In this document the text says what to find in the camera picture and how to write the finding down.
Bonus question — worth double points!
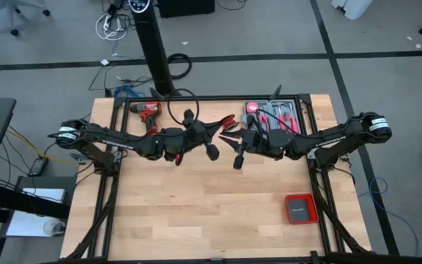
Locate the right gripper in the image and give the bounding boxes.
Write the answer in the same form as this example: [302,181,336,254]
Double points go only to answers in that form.
[218,114,262,170]

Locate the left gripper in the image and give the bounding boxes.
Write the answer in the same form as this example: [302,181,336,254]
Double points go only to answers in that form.
[179,109,231,162]

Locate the grey tool kit case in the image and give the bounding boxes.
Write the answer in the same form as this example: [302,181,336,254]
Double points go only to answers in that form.
[240,99,302,135]

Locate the red plastic tray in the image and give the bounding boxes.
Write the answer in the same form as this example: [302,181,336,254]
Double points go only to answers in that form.
[284,193,320,225]

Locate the grey flat box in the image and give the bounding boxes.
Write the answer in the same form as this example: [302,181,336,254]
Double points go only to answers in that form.
[289,198,314,222]

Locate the black tower fan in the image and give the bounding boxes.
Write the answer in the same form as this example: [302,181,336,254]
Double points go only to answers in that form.
[128,0,182,98]

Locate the black cabinet box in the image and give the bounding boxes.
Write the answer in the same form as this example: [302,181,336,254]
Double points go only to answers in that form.
[157,0,216,19]

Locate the black side table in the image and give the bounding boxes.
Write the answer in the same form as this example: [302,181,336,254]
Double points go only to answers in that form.
[0,175,78,264]

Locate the white waste bin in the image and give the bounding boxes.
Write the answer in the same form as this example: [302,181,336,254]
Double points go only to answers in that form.
[330,0,374,21]

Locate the black power adapter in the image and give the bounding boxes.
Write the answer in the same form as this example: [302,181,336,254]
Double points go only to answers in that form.
[27,156,50,177]

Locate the white paper sheet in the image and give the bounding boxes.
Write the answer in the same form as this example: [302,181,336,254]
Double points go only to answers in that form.
[21,187,67,205]

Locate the clear plastic cup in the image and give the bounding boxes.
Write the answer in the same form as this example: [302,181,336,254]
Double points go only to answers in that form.
[42,218,67,237]

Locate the white office chair base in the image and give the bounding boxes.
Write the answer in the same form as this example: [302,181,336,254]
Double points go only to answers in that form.
[0,0,51,37]

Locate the black camera cable loop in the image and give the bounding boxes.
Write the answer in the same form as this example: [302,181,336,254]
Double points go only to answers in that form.
[166,87,200,128]

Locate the black metal table frame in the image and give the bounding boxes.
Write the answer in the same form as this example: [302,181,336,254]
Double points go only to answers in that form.
[61,93,375,264]

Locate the coiled black cable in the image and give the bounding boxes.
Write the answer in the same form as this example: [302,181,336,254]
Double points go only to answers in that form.
[166,52,193,81]

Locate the red cordless drill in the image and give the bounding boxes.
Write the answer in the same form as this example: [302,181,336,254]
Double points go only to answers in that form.
[129,101,163,135]

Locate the blue cable bundle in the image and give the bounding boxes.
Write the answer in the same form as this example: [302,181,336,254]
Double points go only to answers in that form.
[113,84,143,98]

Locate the thin black cables with plug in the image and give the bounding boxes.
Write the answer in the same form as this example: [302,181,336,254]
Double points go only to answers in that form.
[88,62,154,97]

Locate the long thin blue cable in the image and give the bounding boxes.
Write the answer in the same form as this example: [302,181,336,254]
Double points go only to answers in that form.
[357,177,421,256]

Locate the white power strip cables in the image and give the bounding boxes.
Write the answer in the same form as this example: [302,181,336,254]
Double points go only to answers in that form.
[94,10,129,42]

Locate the yellow cable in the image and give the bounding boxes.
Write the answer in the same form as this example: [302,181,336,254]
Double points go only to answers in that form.
[5,127,80,169]

